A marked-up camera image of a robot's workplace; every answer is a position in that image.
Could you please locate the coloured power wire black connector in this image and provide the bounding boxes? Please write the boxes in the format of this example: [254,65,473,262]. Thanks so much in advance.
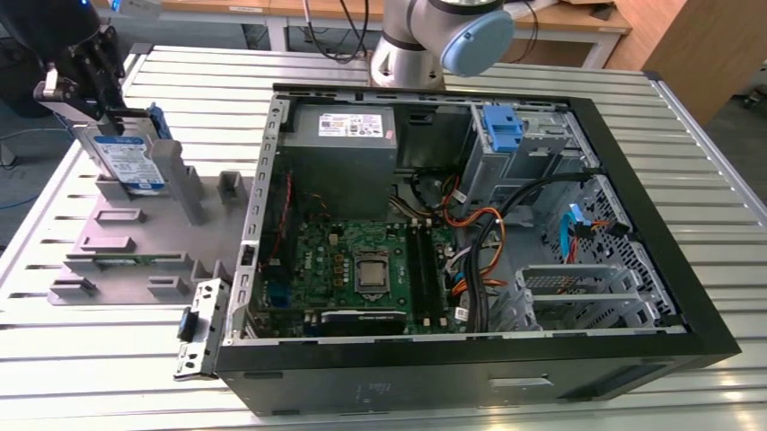
[568,218,630,264]

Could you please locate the metal drive cage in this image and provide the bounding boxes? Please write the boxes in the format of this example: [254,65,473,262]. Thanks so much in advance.
[464,103,600,212]

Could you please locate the black graphics card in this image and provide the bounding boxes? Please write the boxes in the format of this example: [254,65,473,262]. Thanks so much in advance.
[301,308,409,338]

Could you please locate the orange yellow power wires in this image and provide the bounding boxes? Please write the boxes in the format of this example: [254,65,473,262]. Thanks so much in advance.
[441,207,512,300]

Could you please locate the blue SATA wire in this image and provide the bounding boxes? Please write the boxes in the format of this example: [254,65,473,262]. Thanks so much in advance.
[560,201,586,265]

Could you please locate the blue plastic drive latch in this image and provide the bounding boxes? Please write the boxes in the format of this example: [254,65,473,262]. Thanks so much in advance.
[481,105,525,154]

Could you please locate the wooden desk white frame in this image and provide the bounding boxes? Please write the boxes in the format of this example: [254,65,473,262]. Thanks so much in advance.
[508,0,633,68]
[158,0,384,50]

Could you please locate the grey power supply unit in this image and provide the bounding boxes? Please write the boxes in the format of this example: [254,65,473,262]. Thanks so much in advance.
[278,102,400,222]

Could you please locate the metal disk bay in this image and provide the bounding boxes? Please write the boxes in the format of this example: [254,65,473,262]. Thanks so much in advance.
[513,264,666,333]

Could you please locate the black RAM slot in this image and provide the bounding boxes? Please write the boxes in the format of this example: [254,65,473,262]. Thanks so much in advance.
[406,218,433,328]
[418,218,450,327]

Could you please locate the green RAM stick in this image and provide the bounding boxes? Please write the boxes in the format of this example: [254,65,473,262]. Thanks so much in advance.
[94,254,184,266]

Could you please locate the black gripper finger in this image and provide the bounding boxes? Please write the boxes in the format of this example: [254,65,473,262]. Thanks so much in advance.
[88,24,148,119]
[62,42,125,135]

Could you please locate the green motherboard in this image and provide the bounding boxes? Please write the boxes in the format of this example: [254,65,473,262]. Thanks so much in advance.
[254,218,480,337]

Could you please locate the black open PC case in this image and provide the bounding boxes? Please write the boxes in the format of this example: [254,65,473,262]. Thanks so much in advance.
[212,82,743,417]

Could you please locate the silver CPU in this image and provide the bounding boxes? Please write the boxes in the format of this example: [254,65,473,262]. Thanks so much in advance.
[357,261,390,288]

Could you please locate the blue floor cable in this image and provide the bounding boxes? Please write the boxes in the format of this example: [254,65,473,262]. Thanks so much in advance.
[0,128,77,212]

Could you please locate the thin red wire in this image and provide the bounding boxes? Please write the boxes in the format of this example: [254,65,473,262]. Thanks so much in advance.
[265,171,296,267]

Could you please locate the hard disk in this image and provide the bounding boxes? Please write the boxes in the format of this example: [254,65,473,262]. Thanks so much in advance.
[41,99,173,198]

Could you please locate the metal CPU socket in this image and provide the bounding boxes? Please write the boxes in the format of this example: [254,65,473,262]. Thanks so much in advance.
[350,249,394,302]

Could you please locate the wooden cabinet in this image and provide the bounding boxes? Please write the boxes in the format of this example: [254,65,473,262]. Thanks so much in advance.
[604,0,767,128]

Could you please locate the grey parts rack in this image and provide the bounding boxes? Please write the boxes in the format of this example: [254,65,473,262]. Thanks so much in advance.
[44,139,260,310]

